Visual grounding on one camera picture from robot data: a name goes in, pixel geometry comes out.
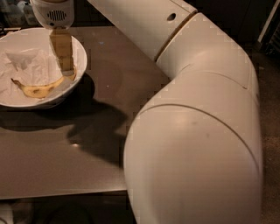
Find dark tray at table edge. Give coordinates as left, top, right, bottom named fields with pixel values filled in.
left=0, top=28, right=20, bottom=37

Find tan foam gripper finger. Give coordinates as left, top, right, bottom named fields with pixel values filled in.
left=50, top=29, right=74, bottom=76

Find white paper napkin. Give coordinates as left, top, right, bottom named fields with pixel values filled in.
left=0, top=47, right=74, bottom=102

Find yellow banana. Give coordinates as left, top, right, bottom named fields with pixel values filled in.
left=11, top=69, right=76, bottom=99

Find white ceramic bowl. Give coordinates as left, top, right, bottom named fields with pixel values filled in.
left=0, top=28, right=88, bottom=109

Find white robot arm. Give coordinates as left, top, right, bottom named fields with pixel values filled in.
left=88, top=0, right=263, bottom=224

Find bottles on background shelf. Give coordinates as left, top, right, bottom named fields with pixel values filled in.
left=0, top=0, right=39, bottom=27

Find white object under table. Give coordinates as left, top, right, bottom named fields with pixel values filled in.
left=0, top=204, right=14, bottom=224

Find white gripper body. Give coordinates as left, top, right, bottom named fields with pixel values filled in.
left=30, top=0, right=74, bottom=29

